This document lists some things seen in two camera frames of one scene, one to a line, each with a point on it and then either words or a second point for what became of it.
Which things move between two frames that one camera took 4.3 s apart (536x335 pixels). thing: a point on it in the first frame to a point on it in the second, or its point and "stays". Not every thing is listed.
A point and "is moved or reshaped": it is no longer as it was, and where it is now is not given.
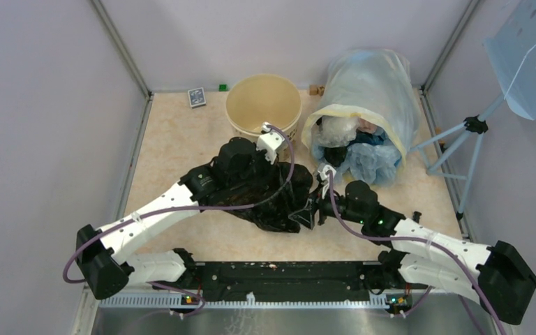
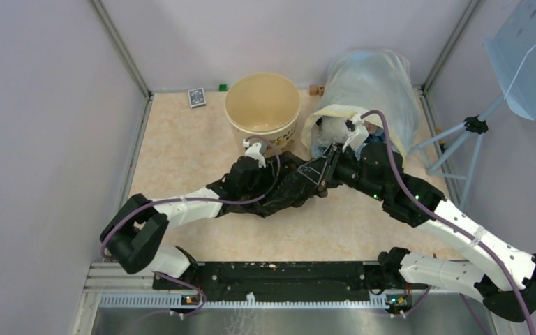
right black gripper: x=306 y=216 to x=319 y=170
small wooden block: x=314 y=90 stays
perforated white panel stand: x=475 y=123 stays
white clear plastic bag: x=336 y=130 stays
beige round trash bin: x=258 y=99 stays
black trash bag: x=270 y=202 is moved or reshaped
